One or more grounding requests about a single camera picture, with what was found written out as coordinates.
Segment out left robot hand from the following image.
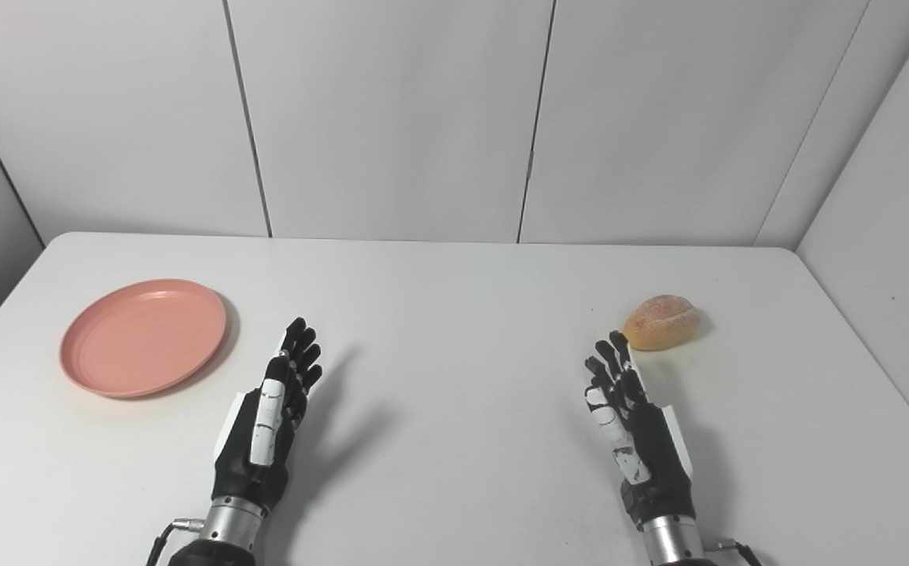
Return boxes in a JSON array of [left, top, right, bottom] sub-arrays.
[[212, 317, 323, 513]]

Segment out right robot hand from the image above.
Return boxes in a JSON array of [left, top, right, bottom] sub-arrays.
[[584, 330, 696, 530]]

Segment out brown bread roll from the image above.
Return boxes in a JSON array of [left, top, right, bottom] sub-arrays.
[[623, 295, 701, 351]]

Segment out pink round plate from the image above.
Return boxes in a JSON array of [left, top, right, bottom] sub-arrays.
[[60, 279, 228, 399]]

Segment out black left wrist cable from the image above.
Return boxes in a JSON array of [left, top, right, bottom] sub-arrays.
[[146, 518, 205, 566]]

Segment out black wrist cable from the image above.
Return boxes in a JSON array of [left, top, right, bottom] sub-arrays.
[[702, 538, 762, 566], [146, 518, 205, 566]]

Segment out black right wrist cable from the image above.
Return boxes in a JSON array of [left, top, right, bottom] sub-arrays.
[[702, 538, 762, 566]]

